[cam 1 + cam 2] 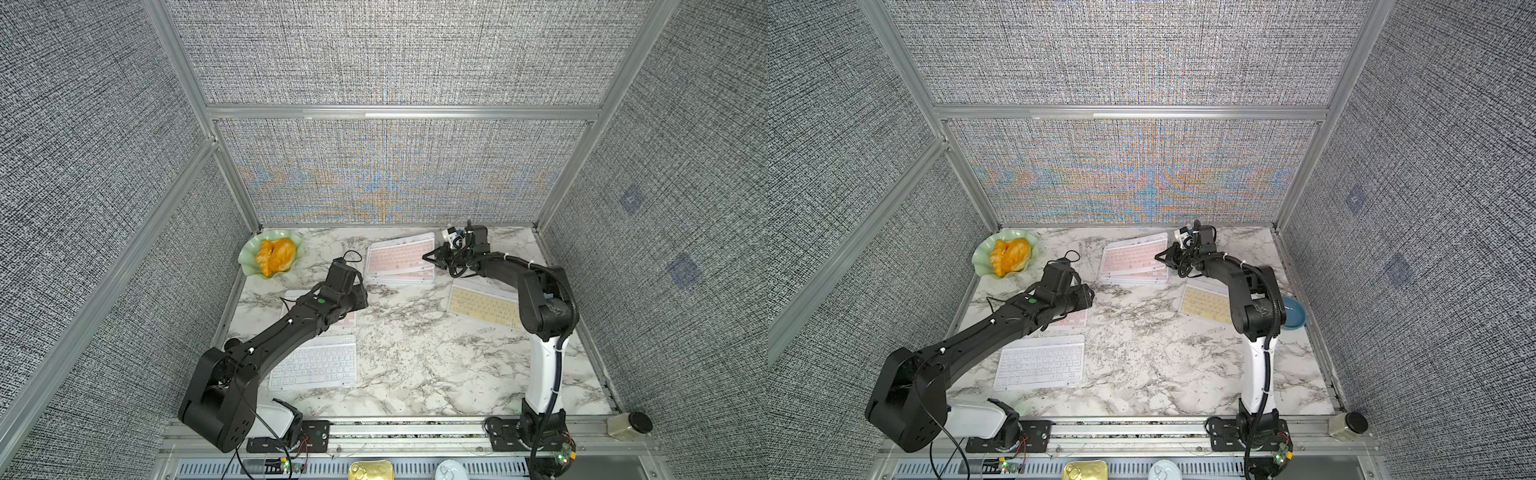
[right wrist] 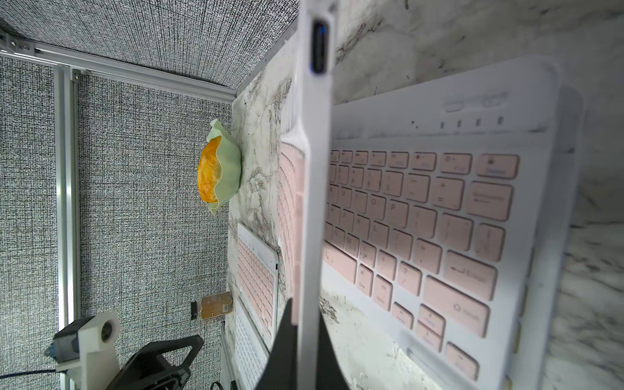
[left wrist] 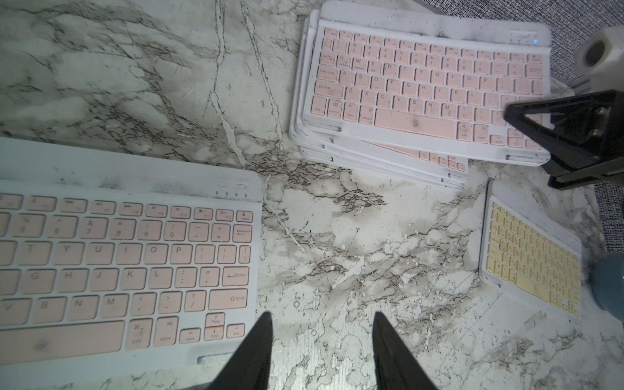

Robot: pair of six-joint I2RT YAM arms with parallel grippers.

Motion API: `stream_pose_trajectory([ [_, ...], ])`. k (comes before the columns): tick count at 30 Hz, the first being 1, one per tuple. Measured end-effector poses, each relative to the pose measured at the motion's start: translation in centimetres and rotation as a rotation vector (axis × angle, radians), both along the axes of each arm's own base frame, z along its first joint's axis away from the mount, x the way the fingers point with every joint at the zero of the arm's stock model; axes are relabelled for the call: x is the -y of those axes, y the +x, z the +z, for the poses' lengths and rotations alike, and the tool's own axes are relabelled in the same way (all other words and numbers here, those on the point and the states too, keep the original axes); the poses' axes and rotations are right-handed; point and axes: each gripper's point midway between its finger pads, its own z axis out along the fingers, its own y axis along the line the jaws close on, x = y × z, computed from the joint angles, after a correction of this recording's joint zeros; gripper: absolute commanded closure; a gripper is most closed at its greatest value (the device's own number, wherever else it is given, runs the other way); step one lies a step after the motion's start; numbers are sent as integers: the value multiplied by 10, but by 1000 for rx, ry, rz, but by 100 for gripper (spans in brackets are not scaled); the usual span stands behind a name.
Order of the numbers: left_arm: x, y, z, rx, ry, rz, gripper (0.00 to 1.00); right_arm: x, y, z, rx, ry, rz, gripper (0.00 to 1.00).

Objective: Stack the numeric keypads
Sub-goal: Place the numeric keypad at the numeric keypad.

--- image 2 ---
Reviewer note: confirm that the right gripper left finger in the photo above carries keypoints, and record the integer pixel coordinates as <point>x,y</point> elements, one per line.
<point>280,372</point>

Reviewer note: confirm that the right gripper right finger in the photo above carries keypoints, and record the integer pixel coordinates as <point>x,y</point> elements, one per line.
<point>330,376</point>

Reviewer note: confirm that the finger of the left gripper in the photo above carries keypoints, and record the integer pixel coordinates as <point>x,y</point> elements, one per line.
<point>148,368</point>

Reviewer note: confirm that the white keyboard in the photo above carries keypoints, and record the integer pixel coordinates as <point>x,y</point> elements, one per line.
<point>250,352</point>

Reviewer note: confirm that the pink keyboard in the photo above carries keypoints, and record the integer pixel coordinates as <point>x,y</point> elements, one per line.
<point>303,179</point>
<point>257,278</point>
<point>449,204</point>

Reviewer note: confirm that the glass jar black lid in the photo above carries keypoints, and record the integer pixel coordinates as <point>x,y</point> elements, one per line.
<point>212,306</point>

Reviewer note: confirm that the green leaf-shaped plate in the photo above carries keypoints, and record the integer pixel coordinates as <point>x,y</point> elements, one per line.
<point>228,155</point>

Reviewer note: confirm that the orange croissant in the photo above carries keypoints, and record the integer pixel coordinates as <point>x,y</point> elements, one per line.
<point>209,171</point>

